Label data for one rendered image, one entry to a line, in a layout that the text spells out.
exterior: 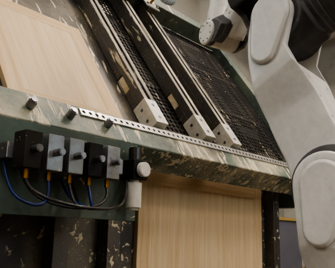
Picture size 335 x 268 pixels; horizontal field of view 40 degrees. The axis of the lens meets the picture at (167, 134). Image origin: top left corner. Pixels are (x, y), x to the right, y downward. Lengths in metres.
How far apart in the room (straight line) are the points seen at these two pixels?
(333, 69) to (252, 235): 5.05
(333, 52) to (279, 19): 6.42
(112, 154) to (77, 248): 0.49
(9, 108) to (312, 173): 0.78
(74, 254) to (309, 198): 1.02
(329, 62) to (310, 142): 6.46
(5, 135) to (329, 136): 0.76
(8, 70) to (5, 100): 0.20
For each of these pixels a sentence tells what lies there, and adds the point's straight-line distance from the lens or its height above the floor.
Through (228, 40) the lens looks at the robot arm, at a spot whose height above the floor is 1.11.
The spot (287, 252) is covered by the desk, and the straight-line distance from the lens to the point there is 4.68.
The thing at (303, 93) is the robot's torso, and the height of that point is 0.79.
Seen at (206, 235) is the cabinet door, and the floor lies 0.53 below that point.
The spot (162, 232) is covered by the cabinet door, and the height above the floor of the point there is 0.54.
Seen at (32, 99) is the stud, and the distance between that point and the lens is 1.27.
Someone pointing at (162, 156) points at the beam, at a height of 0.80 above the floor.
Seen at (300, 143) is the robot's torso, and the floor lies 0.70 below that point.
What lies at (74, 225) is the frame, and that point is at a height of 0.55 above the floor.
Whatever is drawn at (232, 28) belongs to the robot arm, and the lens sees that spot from 1.39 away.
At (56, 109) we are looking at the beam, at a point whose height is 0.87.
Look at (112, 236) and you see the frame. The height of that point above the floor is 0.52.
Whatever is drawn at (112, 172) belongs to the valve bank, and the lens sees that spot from 1.26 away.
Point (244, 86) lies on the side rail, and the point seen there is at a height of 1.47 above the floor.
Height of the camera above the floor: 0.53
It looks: 12 degrees up
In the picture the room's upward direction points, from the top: 1 degrees clockwise
